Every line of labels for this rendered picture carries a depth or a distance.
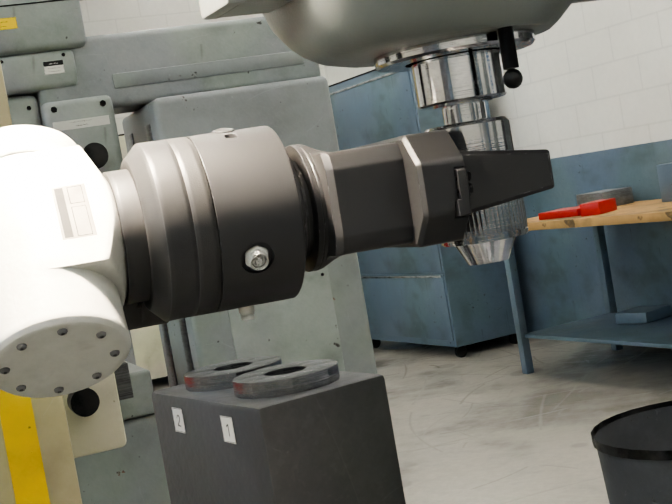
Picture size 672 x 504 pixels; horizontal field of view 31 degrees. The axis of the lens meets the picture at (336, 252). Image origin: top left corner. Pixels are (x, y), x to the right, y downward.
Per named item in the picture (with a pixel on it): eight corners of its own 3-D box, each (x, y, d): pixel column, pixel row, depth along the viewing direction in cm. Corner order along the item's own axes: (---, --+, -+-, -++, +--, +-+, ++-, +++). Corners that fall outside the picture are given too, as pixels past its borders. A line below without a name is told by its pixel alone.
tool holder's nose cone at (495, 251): (471, 261, 66) (467, 239, 66) (529, 254, 65) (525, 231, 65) (447, 270, 64) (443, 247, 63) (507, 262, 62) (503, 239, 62)
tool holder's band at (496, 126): (446, 146, 67) (443, 128, 67) (525, 132, 65) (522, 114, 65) (410, 151, 63) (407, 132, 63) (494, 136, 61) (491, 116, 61)
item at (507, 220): (461, 239, 67) (446, 146, 67) (540, 228, 65) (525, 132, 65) (427, 250, 63) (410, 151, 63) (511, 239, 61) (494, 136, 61)
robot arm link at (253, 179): (455, 86, 57) (210, 120, 53) (486, 287, 57) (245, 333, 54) (367, 115, 69) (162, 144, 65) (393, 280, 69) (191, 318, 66)
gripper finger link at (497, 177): (550, 199, 63) (441, 218, 61) (541, 138, 63) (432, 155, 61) (565, 198, 61) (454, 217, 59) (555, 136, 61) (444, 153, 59)
